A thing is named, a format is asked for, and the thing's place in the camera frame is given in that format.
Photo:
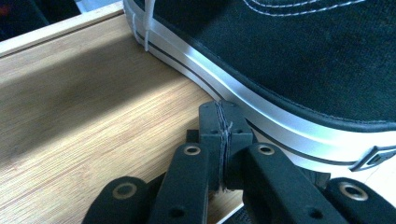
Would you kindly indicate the wooden shoe rack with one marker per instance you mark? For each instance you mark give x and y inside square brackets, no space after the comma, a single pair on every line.
[93,109]

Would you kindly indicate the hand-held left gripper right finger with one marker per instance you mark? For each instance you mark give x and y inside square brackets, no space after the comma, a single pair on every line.
[238,140]

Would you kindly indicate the black white canvas sneaker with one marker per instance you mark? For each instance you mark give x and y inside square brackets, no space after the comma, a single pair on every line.
[280,62]

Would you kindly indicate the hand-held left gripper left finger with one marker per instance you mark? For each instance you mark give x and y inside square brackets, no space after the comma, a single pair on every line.
[210,140]

